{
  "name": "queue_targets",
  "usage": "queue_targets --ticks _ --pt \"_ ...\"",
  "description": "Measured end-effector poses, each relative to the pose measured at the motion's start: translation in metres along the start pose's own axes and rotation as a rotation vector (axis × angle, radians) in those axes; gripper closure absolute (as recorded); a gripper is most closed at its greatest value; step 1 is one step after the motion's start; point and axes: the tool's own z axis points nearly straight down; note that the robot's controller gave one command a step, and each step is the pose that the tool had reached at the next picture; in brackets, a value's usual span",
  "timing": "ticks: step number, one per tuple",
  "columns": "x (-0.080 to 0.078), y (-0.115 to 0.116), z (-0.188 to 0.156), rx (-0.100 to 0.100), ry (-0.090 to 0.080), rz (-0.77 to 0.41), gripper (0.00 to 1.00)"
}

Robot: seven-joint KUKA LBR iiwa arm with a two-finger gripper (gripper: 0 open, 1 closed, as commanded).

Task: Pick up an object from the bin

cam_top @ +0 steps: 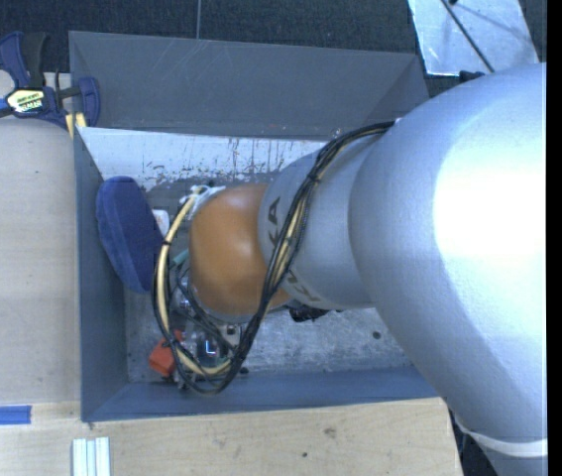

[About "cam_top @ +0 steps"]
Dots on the grey metal bin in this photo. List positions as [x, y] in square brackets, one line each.
[241, 92]

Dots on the orange-red block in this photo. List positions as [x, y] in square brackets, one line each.
[161, 360]

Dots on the dark blue soft cushion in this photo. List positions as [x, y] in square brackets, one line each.
[127, 231]

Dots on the pale wood flat board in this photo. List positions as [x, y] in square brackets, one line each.
[28, 266]

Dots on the small white object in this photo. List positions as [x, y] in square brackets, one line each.
[160, 218]

